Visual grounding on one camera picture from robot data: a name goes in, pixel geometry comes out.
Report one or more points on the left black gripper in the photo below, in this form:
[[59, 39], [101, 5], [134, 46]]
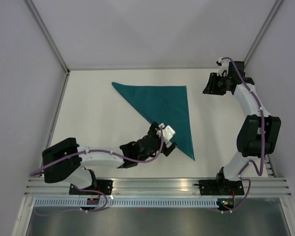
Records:
[[153, 130]]

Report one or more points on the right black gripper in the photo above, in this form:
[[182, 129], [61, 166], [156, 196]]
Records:
[[211, 88]]

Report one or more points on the teal cloth napkin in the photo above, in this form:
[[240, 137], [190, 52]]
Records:
[[162, 104]]

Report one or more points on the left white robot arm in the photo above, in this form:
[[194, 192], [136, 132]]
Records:
[[68, 161]]

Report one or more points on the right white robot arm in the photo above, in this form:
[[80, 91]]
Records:
[[256, 138]]

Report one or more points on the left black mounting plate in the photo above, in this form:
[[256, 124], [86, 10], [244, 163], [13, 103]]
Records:
[[102, 185]]

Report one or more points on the black mounting plate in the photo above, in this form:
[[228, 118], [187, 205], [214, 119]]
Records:
[[211, 187], [102, 185]]

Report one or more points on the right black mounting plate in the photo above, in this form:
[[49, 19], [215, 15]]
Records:
[[211, 187]]

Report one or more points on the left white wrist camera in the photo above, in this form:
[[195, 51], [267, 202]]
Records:
[[167, 131]]

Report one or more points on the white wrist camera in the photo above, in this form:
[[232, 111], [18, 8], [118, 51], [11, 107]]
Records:
[[223, 67], [167, 131]]

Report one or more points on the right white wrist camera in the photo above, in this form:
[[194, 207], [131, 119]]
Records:
[[223, 67]]

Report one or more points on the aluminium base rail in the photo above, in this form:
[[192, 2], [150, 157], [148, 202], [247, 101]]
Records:
[[164, 187]]

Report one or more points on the right aluminium frame post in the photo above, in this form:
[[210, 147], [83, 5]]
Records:
[[263, 29]]

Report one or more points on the aluminium frame post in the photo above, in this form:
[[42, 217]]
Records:
[[263, 29], [46, 34]]

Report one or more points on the white slotted cable duct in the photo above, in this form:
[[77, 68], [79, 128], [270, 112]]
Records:
[[125, 202]]

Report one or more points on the left aluminium frame post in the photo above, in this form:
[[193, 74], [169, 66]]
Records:
[[46, 34]]

